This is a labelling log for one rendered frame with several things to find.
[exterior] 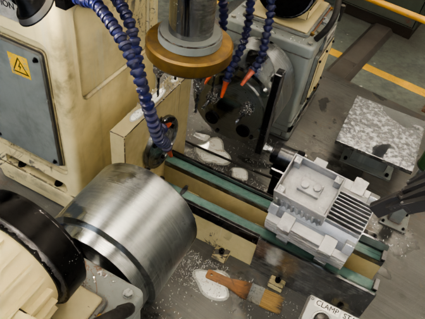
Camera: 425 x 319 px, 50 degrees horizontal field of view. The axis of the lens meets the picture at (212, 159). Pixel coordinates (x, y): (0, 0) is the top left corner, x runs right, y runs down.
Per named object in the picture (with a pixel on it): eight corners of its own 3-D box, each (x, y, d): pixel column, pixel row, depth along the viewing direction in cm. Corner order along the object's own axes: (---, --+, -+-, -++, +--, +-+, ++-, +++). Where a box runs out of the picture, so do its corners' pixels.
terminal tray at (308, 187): (272, 202, 103) (272, 191, 96) (294, 164, 106) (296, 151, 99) (320, 228, 99) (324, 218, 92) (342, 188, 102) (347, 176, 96)
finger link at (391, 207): (414, 200, 82) (411, 211, 80) (391, 209, 86) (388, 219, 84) (408, 194, 82) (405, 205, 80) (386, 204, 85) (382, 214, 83)
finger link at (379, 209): (410, 204, 84) (408, 206, 83) (379, 215, 89) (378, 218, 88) (399, 192, 83) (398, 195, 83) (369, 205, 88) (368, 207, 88)
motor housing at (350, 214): (263, 235, 115) (262, 212, 98) (298, 175, 121) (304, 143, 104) (335, 277, 109) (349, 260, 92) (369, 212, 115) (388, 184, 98)
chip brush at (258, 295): (202, 281, 114) (202, 280, 113) (210, 266, 117) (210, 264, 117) (279, 316, 110) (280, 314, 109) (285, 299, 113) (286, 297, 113)
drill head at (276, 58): (174, 137, 132) (179, 65, 114) (234, 71, 159) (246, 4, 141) (252, 172, 126) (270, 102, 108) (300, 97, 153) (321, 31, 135)
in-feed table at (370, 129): (324, 166, 148) (335, 140, 139) (346, 121, 165) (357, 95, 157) (396, 197, 142) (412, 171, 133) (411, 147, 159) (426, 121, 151)
